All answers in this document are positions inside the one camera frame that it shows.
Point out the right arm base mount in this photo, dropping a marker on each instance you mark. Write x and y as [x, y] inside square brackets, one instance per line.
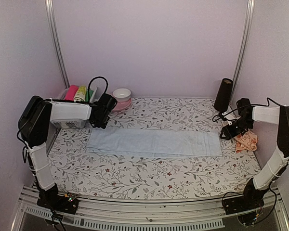
[241, 203]

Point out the pink rolled towel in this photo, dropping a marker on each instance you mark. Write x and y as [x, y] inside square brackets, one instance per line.
[72, 90]

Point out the green rolled towel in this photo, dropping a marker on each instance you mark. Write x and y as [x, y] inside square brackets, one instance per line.
[90, 95]

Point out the dark brown cylinder cup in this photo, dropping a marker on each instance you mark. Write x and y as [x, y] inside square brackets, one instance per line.
[224, 95]

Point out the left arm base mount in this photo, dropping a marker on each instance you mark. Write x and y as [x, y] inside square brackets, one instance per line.
[51, 199]

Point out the orange patterned towel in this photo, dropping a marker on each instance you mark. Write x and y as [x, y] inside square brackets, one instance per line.
[247, 142]

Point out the pink plate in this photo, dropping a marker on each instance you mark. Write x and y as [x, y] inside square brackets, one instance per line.
[122, 105]

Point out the yellow-green rolled towel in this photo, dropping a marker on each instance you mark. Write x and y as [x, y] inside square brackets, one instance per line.
[80, 95]

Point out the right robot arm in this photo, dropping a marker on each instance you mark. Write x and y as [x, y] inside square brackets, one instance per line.
[272, 113]

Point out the light blue towel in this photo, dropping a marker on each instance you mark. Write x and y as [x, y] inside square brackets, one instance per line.
[154, 143]

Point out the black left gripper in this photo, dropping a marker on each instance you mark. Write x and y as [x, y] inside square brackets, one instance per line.
[104, 126]

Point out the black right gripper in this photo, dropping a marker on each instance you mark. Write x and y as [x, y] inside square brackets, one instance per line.
[229, 133]

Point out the white plastic basket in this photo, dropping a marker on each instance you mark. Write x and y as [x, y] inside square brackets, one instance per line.
[69, 114]

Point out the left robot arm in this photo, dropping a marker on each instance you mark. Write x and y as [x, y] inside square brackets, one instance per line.
[33, 129]

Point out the white bowl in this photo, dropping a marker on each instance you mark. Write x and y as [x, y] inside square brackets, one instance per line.
[122, 95]

